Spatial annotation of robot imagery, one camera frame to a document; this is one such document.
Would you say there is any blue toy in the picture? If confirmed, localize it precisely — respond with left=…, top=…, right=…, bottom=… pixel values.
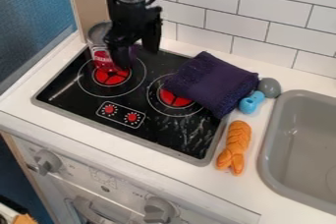
left=237, top=89, right=267, bottom=115

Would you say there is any purple cloth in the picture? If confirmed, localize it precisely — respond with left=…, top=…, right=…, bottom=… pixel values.
left=161, top=50, right=261, bottom=120

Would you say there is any red can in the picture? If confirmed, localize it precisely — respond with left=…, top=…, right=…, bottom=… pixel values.
left=84, top=21, right=129, bottom=73

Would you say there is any toy sink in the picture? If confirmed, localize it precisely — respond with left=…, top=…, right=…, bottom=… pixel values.
left=255, top=88, right=336, bottom=216

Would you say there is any orange toy bread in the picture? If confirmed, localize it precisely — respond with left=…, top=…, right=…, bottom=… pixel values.
left=215, top=120, right=253, bottom=177

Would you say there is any toy stove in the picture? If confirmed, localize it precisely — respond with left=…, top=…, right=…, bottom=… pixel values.
left=29, top=44, right=230, bottom=167

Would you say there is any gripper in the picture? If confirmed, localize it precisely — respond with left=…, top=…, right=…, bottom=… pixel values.
left=103, top=0, right=164, bottom=71

